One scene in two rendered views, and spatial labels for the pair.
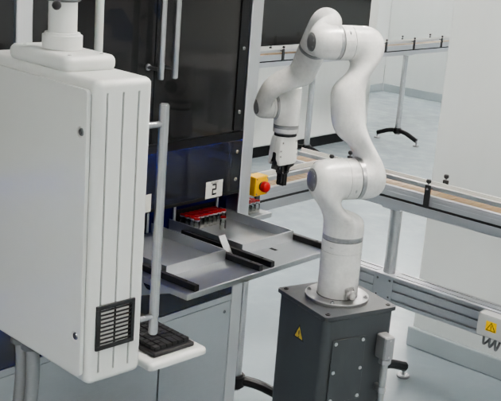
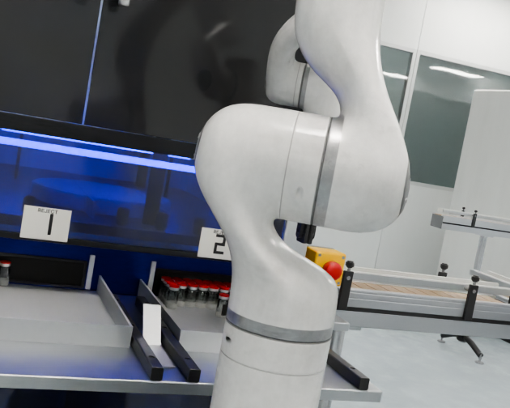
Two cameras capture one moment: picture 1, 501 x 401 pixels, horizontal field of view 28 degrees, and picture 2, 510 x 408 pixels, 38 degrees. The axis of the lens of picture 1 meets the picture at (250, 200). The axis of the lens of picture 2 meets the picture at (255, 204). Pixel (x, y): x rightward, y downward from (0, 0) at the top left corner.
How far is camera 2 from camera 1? 2.25 m
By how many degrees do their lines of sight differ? 30
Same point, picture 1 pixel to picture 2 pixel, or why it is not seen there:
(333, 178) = (234, 139)
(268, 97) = (274, 50)
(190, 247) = (112, 318)
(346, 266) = (252, 397)
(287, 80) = not seen: hidden behind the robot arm
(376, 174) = (366, 155)
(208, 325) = not seen: outside the picture
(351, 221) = (278, 274)
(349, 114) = not seen: outside the picture
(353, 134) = (325, 44)
